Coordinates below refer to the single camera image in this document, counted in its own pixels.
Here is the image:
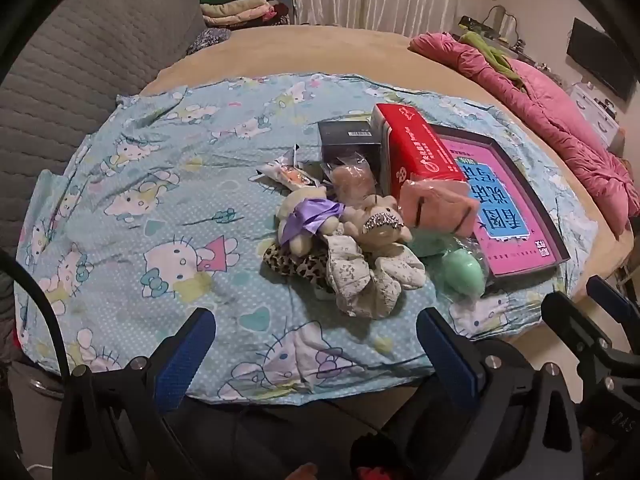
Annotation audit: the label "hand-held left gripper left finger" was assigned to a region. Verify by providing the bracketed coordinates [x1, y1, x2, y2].
[52, 306, 217, 480]

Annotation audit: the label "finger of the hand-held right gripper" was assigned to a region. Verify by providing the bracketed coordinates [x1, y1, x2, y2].
[586, 275, 640, 331]
[541, 290, 618, 366]

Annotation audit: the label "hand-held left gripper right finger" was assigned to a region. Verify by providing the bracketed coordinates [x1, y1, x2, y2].
[416, 306, 586, 480]

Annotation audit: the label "green egg sponge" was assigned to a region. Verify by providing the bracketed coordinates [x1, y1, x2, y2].
[441, 247, 488, 298]

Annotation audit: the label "white lace scrunchie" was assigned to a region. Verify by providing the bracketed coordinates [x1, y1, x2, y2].
[325, 234, 426, 318]

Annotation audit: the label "shallow box pink printed base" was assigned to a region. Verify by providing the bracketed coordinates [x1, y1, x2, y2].
[427, 125, 571, 281]

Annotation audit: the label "leopard print scrunchie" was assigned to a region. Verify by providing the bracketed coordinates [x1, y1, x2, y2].
[262, 241, 333, 291]

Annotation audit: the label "tan bear rhinestone bow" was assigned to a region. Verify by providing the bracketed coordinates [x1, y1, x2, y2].
[345, 194, 413, 256]

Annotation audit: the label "pink fabric pouch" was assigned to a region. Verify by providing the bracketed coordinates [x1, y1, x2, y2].
[400, 179, 480, 238]

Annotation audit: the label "cream teddy purple ribbon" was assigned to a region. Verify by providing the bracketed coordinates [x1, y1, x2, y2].
[276, 187, 346, 256]

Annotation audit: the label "clear plastic bag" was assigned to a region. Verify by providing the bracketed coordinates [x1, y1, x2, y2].
[322, 150, 383, 211]

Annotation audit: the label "red tissue pack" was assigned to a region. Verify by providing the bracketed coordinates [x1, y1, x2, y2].
[371, 103, 468, 201]

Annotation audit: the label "person's dark pants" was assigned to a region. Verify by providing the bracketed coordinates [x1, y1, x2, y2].
[162, 377, 481, 480]

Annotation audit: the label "cartoon cat printed blanket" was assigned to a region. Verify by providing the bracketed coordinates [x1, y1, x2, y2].
[12, 72, 598, 406]

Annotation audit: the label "white drawer unit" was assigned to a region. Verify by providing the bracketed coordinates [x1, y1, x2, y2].
[567, 82, 626, 148]

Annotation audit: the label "pink quilt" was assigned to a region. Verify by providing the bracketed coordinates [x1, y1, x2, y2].
[409, 31, 633, 236]

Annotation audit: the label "white snack packet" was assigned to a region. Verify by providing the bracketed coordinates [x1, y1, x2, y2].
[255, 145, 326, 193]

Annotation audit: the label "black flat television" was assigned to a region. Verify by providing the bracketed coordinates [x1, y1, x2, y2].
[566, 17, 636, 103]

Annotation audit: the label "dark square box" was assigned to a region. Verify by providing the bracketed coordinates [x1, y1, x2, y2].
[318, 121, 383, 173]

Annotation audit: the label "green cloth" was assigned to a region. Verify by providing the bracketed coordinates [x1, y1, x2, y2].
[459, 31, 526, 86]

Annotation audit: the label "dark floral cloth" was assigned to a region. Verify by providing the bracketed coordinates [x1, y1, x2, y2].
[187, 27, 233, 56]

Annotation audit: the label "tan bed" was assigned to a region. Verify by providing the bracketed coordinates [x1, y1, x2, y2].
[137, 24, 636, 286]

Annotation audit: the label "stack of folded clothes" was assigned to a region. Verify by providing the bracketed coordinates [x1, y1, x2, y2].
[200, 0, 293, 28]

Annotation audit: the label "black cable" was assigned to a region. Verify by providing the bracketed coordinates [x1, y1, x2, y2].
[0, 250, 71, 401]

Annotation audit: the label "small wire-frame mirror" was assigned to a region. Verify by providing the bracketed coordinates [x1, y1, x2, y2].
[482, 5, 518, 36]

